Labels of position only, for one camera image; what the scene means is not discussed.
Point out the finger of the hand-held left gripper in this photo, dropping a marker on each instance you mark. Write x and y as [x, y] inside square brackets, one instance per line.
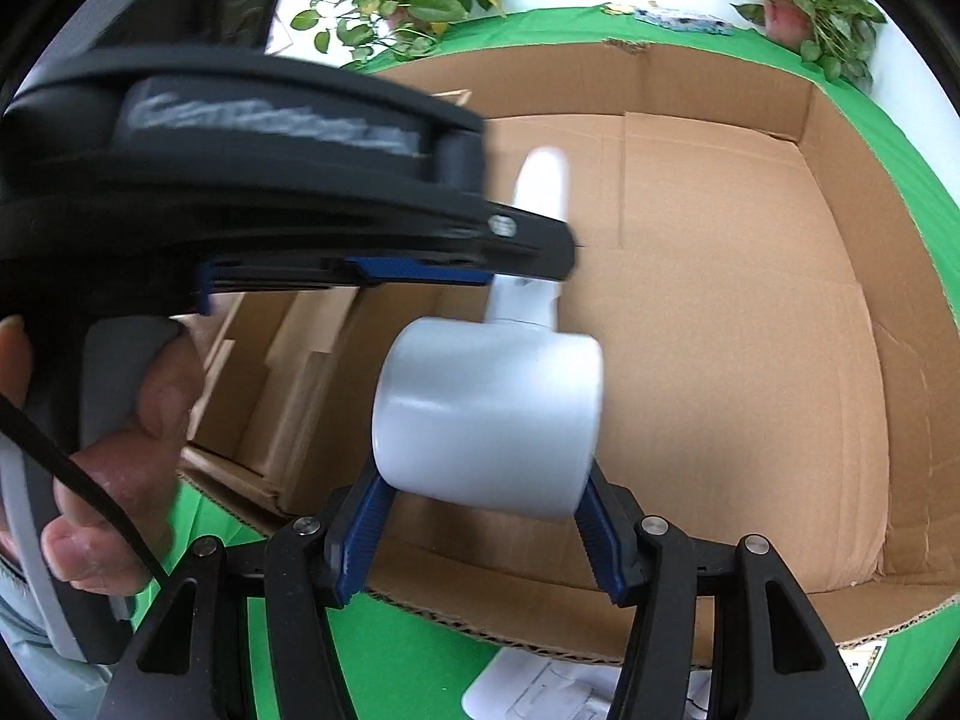
[420, 271]

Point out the printed tissue packet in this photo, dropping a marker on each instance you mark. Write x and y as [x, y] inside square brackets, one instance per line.
[682, 21]

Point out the person's left hand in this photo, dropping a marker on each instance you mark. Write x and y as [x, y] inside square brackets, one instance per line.
[120, 465]

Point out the white and green medicine box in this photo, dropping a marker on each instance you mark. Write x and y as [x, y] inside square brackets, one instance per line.
[862, 667]

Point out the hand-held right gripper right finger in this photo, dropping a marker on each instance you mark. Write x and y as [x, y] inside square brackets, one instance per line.
[600, 532]

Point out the large cardboard box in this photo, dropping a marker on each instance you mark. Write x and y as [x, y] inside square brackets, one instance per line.
[750, 315]

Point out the white folding phone stand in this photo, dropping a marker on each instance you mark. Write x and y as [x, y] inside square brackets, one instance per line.
[525, 682]

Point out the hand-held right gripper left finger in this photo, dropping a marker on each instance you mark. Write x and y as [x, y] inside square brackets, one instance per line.
[360, 540]

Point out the yellow cloth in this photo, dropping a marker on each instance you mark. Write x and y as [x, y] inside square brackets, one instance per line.
[619, 9]

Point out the white hair dryer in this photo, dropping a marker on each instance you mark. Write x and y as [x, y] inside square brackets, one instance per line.
[487, 405]

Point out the narrow brown cardboard box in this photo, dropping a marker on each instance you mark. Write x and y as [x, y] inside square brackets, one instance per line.
[300, 390]

